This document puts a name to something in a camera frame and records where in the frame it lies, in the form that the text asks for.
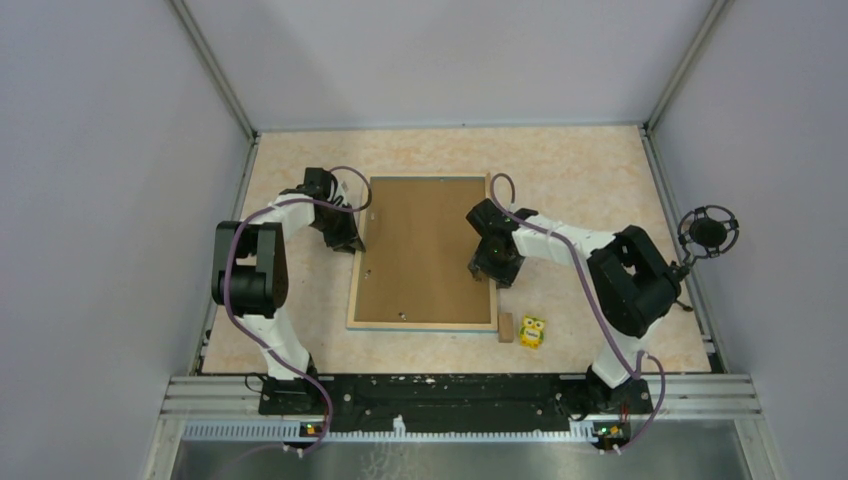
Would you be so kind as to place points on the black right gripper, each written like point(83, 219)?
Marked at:
point(504, 276)

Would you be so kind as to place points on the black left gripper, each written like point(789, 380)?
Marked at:
point(348, 239)

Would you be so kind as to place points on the brown cardboard backing board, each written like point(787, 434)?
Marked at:
point(424, 252)

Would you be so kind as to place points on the wooden picture frame blue edges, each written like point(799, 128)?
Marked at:
point(354, 291)

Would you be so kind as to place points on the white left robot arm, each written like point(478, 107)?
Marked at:
point(250, 277)

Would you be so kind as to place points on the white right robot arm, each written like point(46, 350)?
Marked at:
point(629, 285)

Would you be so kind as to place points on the small wooden block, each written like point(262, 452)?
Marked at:
point(505, 331)

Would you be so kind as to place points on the yellow owl toy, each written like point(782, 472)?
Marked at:
point(532, 332)

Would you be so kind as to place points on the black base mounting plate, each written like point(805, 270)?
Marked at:
point(457, 403)

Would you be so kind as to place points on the black microphone tripod stand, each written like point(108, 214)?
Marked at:
point(679, 272)

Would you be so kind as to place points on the black microphone with orange tip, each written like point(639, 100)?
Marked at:
point(707, 232)

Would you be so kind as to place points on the aluminium rail frame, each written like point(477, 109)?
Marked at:
point(225, 408)

